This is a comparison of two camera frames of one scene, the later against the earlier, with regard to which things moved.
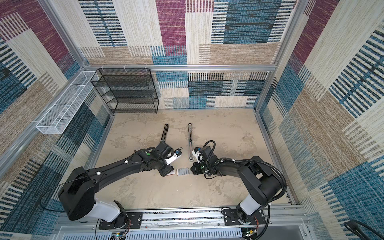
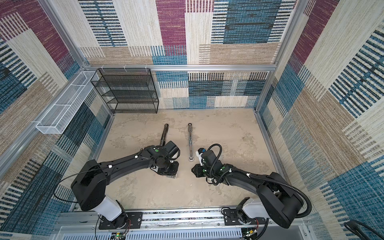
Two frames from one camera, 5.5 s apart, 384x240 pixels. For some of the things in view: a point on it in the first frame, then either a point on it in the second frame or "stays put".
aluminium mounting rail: x=293 y=224 stays put
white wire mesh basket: x=62 y=114 stays put
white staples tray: x=182 y=171 → x=173 y=176
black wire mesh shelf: x=127 y=90 stays put
